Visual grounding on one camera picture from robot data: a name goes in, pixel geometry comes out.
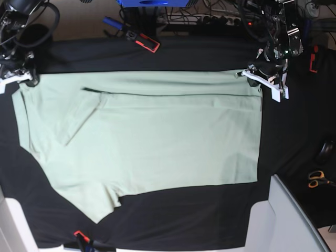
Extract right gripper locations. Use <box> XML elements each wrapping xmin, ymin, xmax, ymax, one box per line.
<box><xmin>1</xmin><ymin>51</ymin><xmax>39</xmax><ymax>87</ymax></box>

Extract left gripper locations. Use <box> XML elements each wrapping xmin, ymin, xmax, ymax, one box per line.
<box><xmin>247</xmin><ymin>47</ymin><xmax>288</xmax><ymax>87</ymax></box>

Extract light green T-shirt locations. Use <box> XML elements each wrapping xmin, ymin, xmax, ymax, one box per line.
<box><xmin>12</xmin><ymin>71</ymin><xmax>263</xmax><ymax>223</ymax></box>

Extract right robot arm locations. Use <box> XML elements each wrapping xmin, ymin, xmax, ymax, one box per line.
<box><xmin>1</xmin><ymin>1</ymin><xmax>60</xmax><ymax>94</ymax></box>

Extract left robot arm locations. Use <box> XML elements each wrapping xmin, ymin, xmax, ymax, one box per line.
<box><xmin>237</xmin><ymin>1</ymin><xmax>303</xmax><ymax>91</ymax></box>

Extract right blue-red bar clamp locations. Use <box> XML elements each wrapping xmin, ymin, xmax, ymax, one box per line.
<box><xmin>303</xmin><ymin>18</ymin><xmax>319</xmax><ymax>74</ymax></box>

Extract blue-red bar clamp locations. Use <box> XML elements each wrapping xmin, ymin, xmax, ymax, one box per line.
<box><xmin>303</xmin><ymin>18</ymin><xmax>319</xmax><ymax>74</ymax></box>
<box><xmin>102</xmin><ymin>17</ymin><xmax>161</xmax><ymax>53</ymax></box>
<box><xmin>64</xmin><ymin>230</ymin><xmax>117</xmax><ymax>252</ymax></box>

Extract black tape roll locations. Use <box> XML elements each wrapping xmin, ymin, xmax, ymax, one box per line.
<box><xmin>315</xmin><ymin>140</ymin><xmax>335</xmax><ymax>165</ymax></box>

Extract top blue-red bar clamp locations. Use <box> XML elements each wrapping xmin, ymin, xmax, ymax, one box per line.
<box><xmin>102</xmin><ymin>17</ymin><xmax>161</xmax><ymax>53</ymax></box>

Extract blue box on stand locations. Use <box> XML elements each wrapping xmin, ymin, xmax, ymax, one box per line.
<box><xmin>117</xmin><ymin>0</ymin><xmax>198</xmax><ymax>7</ymax></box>

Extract white bin right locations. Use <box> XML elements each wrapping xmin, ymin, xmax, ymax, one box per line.
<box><xmin>244</xmin><ymin>175</ymin><xmax>330</xmax><ymax>252</ymax></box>

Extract white bin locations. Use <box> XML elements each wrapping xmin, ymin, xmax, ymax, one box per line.
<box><xmin>244</xmin><ymin>175</ymin><xmax>330</xmax><ymax>252</ymax></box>
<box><xmin>1</xmin><ymin>190</ymin><xmax>39</xmax><ymax>252</ymax></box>

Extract white bin left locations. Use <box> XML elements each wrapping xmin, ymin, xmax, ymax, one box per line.
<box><xmin>1</xmin><ymin>190</ymin><xmax>39</xmax><ymax>252</ymax></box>

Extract bottom blue-red bar clamp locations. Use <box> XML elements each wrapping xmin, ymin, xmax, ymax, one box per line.
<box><xmin>64</xmin><ymin>230</ymin><xmax>117</xmax><ymax>252</ymax></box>

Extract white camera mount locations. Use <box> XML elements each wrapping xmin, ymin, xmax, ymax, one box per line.
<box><xmin>1</xmin><ymin>71</ymin><xmax>33</xmax><ymax>94</ymax></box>
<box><xmin>235</xmin><ymin>69</ymin><xmax>289</xmax><ymax>102</ymax></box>

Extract orange-handled scissors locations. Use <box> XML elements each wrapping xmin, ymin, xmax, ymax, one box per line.
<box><xmin>308</xmin><ymin>170</ymin><xmax>335</xmax><ymax>188</ymax></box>

